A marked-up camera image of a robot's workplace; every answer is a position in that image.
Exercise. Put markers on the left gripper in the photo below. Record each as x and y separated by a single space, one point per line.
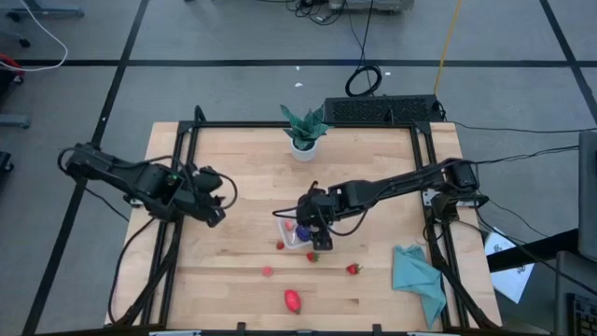
196 200

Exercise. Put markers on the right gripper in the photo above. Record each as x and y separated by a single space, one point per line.
317 207

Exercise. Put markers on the small red toy strawberry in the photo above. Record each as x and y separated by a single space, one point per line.
353 269
312 256
280 245

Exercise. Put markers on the purple toy blackberry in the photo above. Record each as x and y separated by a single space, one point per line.
303 232

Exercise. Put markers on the pink round toy fruit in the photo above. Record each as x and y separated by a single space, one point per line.
289 225
267 271

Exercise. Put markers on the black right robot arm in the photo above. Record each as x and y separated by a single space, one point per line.
396 184

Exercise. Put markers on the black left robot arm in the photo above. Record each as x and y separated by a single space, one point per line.
135 179

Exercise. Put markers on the clear plastic tupperware container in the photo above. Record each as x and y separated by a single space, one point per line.
291 240

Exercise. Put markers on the large red toy fruit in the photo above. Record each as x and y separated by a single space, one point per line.
293 301

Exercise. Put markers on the teal cloth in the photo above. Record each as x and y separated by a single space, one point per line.
415 275

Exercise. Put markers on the snake plant in white pot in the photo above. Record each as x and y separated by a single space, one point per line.
305 130

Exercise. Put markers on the white printed paper sheet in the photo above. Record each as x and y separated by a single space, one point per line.
510 280

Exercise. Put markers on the black beam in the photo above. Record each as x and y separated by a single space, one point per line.
536 249

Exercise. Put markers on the black caster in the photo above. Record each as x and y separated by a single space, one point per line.
4 161

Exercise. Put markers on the grey bar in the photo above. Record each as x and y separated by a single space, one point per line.
14 122

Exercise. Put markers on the grey equipment case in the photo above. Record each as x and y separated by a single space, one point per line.
373 4

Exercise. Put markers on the grey desk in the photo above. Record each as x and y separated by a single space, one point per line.
573 275

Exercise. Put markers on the red object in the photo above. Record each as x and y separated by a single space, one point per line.
9 63

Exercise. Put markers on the grey chair base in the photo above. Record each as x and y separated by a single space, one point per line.
56 11

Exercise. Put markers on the grey monitor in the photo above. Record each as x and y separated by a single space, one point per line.
588 196

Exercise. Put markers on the black keyboard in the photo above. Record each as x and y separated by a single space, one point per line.
583 317

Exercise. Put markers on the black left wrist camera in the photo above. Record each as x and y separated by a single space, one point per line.
207 179

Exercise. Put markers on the black aluminium table frame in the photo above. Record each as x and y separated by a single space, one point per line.
233 125

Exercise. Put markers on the silver metal bracket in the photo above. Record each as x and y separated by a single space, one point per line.
175 333

